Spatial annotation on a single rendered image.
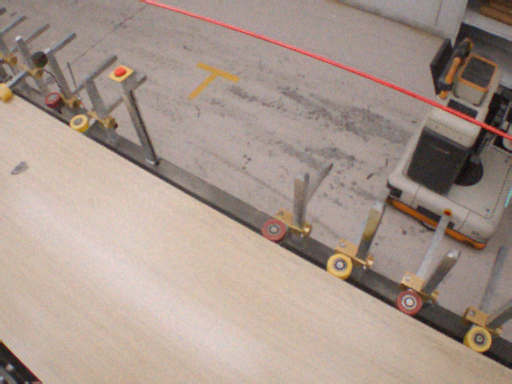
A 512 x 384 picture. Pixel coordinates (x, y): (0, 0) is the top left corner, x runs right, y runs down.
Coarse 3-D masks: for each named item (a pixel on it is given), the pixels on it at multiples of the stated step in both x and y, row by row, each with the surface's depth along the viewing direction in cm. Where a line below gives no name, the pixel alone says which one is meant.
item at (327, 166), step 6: (330, 162) 170; (324, 168) 169; (330, 168) 170; (318, 174) 167; (324, 174) 167; (312, 180) 166; (318, 180) 166; (312, 186) 164; (318, 186) 166; (312, 192) 163; (288, 228) 155
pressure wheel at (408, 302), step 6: (402, 294) 129; (408, 294) 129; (414, 294) 129; (396, 300) 129; (402, 300) 128; (408, 300) 128; (414, 300) 128; (420, 300) 128; (396, 306) 129; (402, 306) 127; (408, 306) 127; (414, 306) 127; (420, 306) 126; (402, 312) 127; (408, 312) 126; (414, 312) 126
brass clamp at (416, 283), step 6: (414, 276) 139; (402, 282) 138; (408, 282) 138; (414, 282) 138; (420, 282) 138; (402, 288) 141; (408, 288) 138; (414, 288) 137; (420, 288) 136; (420, 294) 136; (426, 294) 135; (432, 294) 135; (438, 294) 135; (426, 300) 137; (432, 300) 135
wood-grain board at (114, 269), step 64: (0, 128) 183; (64, 128) 180; (0, 192) 162; (64, 192) 160; (128, 192) 158; (0, 256) 146; (64, 256) 144; (128, 256) 143; (192, 256) 142; (256, 256) 141; (0, 320) 132; (64, 320) 131; (128, 320) 131; (192, 320) 130; (256, 320) 129; (320, 320) 127; (384, 320) 126
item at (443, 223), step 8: (440, 224) 150; (440, 232) 149; (432, 240) 147; (440, 240) 147; (432, 248) 145; (424, 256) 145; (432, 256) 144; (424, 264) 142; (416, 272) 142; (424, 272) 141
